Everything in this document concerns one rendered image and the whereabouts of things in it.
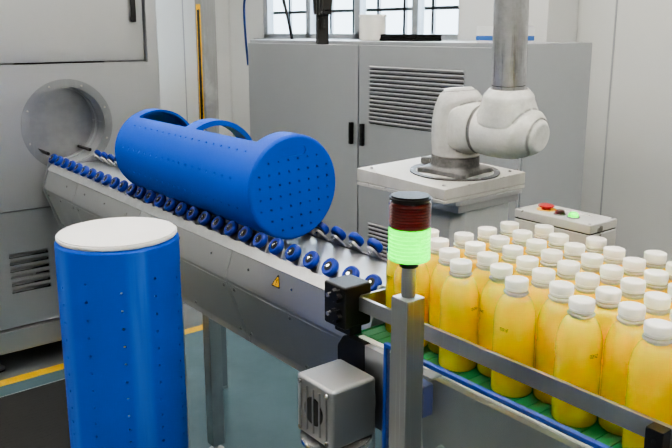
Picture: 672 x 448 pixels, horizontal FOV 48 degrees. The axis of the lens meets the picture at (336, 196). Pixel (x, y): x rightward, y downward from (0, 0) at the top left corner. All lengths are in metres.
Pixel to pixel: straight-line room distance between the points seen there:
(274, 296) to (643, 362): 1.03
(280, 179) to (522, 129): 0.72
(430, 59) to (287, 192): 1.88
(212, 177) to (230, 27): 5.48
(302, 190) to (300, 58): 2.54
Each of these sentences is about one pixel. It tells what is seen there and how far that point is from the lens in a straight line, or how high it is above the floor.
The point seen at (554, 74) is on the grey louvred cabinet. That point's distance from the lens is 3.58.
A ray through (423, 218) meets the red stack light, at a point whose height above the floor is 1.23.
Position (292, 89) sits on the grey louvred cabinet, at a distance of 4.59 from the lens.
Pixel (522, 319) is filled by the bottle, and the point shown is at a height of 1.04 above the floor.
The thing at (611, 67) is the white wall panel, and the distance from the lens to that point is 4.63.
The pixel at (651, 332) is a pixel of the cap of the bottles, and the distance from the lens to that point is 1.15.
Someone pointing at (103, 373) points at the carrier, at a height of 0.74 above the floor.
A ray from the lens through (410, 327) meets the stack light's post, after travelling 1.17.
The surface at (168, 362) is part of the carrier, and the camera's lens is 1.87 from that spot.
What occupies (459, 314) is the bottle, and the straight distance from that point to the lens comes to 1.36.
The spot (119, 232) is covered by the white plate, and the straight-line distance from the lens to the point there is 1.84.
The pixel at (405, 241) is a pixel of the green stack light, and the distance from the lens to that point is 1.12.
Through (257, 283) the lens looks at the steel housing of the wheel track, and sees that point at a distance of 1.98.
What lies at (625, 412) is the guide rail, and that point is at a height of 0.97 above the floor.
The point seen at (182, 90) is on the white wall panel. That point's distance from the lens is 7.28.
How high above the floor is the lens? 1.50
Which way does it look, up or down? 12 degrees down
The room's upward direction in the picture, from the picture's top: straight up
